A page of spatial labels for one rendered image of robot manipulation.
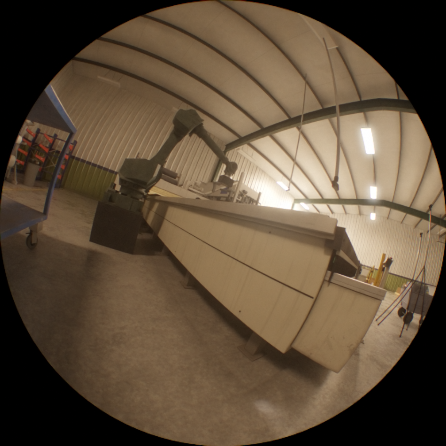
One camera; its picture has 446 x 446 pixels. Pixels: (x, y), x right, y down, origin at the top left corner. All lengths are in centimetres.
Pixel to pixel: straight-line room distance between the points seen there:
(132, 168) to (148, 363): 188
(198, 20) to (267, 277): 601
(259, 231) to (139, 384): 90
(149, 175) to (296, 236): 173
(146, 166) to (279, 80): 522
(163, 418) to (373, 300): 81
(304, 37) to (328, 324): 563
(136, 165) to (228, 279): 165
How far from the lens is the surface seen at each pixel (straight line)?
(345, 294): 64
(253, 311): 80
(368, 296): 64
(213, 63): 630
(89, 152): 796
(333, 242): 61
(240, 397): 85
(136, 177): 200
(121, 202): 202
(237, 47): 583
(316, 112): 669
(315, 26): 406
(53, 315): 100
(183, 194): 346
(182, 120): 239
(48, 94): 107
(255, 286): 78
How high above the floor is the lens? 68
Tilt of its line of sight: 2 degrees up
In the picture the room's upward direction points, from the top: 19 degrees clockwise
